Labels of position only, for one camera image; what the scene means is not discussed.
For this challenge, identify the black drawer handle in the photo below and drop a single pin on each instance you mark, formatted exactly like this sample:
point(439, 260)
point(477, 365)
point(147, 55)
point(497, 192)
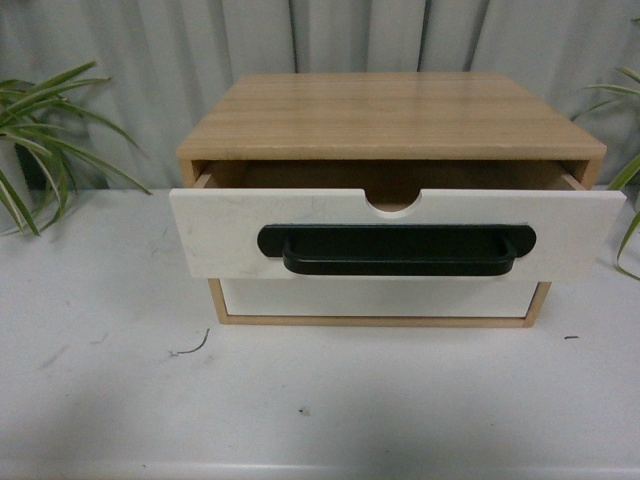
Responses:
point(397, 250)

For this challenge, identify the white drawer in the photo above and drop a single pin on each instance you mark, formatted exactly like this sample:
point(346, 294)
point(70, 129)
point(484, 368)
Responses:
point(378, 298)
point(220, 217)

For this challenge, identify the wooden drawer cabinet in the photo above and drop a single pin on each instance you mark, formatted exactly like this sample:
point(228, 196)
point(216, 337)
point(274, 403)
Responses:
point(386, 116)

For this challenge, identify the green spider plant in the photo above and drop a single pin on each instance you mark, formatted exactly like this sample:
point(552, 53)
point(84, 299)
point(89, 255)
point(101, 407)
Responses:
point(27, 111)

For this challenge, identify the grey curtain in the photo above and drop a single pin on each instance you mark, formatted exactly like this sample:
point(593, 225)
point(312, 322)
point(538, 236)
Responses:
point(168, 62)

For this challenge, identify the small dark wire scrap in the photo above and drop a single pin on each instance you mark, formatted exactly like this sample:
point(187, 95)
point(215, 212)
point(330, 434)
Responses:
point(193, 349)

